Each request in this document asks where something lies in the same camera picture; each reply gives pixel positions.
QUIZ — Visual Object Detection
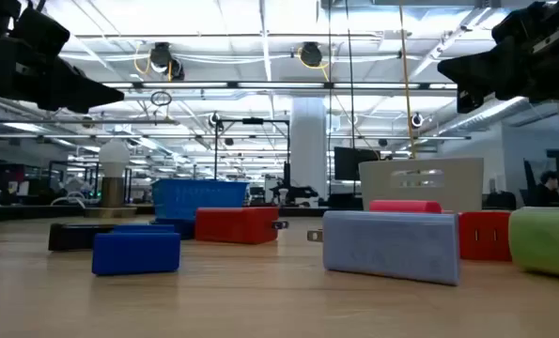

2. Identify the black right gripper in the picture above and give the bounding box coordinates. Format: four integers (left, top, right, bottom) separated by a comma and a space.
437, 8, 559, 114

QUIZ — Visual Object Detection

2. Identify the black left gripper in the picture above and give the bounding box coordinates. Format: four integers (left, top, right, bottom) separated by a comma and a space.
0, 36, 125, 115

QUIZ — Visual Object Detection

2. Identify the black plastic office box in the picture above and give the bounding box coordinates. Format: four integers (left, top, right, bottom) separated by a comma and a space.
48, 223, 116, 252

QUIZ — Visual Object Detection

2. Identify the dark blue plastic office box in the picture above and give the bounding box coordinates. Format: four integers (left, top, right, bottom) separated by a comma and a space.
152, 217, 196, 241

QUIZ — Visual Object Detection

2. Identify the red multi-port charger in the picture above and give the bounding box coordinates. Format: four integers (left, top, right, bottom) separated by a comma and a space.
457, 210, 514, 263

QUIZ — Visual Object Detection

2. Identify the green wall charger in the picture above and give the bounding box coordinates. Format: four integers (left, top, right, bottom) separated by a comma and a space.
507, 206, 559, 282

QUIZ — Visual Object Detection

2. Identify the light blue wall charger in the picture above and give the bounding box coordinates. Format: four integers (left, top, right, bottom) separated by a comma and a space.
306, 209, 462, 286

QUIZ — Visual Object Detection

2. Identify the red charger with prongs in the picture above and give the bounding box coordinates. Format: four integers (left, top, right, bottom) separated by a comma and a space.
194, 207, 290, 246

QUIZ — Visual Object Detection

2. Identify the white bulb lamp brass base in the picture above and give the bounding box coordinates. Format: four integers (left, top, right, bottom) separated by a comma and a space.
84, 138, 138, 219

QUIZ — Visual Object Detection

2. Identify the person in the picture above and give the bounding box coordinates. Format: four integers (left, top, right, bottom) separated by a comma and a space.
532, 170, 559, 207

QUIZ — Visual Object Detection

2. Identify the blue plastic slotted basket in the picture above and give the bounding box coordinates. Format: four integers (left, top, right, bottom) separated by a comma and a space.
150, 178, 250, 223

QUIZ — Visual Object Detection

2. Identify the white structural column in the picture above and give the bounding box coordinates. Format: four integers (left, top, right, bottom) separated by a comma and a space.
290, 96, 328, 198

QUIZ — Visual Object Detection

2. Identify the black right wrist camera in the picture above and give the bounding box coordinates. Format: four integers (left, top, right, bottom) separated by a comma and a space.
491, 0, 559, 48

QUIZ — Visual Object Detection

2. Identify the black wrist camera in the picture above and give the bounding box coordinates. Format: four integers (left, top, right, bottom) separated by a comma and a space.
8, 5, 71, 57
491, 0, 559, 48

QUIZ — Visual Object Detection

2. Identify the black coiled cable loop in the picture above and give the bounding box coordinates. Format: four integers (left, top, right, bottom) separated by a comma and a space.
149, 90, 173, 107

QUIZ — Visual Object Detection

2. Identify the yellow hanging cable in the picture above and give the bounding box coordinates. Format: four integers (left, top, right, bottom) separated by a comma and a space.
397, 0, 419, 161

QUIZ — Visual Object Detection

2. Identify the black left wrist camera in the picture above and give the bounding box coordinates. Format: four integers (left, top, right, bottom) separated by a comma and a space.
8, 5, 71, 57

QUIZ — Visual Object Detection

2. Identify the black ceiling cable reel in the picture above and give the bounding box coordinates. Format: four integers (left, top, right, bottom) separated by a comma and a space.
299, 41, 325, 69
148, 41, 186, 82

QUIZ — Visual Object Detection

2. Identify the white plastic handled bin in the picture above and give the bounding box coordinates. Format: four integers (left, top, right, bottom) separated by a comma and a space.
358, 157, 486, 213

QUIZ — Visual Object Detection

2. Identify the black table frame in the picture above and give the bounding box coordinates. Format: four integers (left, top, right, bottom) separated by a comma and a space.
0, 204, 559, 224

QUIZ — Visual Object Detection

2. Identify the black hanging cable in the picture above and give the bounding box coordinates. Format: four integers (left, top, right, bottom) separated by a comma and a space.
327, 0, 334, 198

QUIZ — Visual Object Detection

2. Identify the black metal stand frame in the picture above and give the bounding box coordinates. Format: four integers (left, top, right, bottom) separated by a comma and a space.
212, 116, 292, 182

